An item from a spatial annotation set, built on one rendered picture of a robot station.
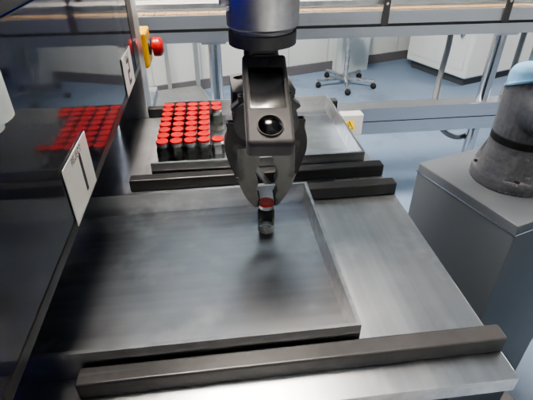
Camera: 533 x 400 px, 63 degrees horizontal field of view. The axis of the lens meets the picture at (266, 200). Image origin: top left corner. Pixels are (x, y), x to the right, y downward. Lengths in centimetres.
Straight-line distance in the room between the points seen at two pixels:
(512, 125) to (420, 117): 113
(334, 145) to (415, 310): 39
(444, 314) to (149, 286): 33
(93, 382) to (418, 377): 29
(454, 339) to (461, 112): 168
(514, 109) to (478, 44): 315
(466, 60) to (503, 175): 314
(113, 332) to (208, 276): 12
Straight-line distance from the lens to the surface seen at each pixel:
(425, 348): 45
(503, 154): 93
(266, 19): 44
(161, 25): 166
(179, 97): 330
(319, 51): 415
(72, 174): 44
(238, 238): 57
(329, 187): 64
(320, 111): 95
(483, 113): 214
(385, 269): 55
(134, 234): 60
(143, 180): 68
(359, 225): 61
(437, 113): 203
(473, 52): 402
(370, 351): 43
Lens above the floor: 124
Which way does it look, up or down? 34 degrees down
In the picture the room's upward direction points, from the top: straight up
